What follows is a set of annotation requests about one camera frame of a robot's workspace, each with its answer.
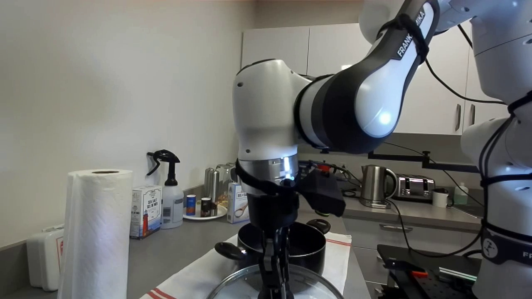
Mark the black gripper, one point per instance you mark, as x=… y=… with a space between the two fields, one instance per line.
x=273 y=210

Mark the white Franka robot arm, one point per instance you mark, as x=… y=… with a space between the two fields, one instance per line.
x=342 y=105

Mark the black cooking pot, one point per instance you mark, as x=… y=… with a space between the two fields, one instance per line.
x=308 y=247

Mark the white plate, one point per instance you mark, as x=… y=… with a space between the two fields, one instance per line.
x=218 y=215

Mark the white towel with red stripes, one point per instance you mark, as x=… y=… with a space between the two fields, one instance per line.
x=188 y=276

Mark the small dark jar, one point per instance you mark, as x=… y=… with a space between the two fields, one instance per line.
x=206 y=207

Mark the steel canister set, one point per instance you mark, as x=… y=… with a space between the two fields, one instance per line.
x=218 y=180

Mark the small jar with blue label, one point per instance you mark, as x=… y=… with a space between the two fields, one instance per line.
x=190 y=205

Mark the spray bottle with black trigger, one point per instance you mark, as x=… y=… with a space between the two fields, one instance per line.
x=171 y=205

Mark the stainless steel electric kettle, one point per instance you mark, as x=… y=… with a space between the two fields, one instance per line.
x=376 y=185

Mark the white carton with red print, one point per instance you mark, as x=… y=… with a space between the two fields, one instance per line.
x=145 y=213

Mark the black device with orange button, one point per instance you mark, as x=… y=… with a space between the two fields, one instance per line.
x=426 y=271

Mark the silver toaster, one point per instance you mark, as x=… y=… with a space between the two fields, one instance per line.
x=416 y=188

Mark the white mug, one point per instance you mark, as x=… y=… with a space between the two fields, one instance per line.
x=439 y=200

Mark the white paper towel roll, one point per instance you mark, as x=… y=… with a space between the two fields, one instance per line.
x=96 y=233

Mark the white plastic box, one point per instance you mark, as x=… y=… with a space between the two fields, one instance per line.
x=47 y=260

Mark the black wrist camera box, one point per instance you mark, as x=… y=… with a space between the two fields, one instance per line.
x=324 y=193

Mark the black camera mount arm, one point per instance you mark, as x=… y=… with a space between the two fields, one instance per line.
x=432 y=163

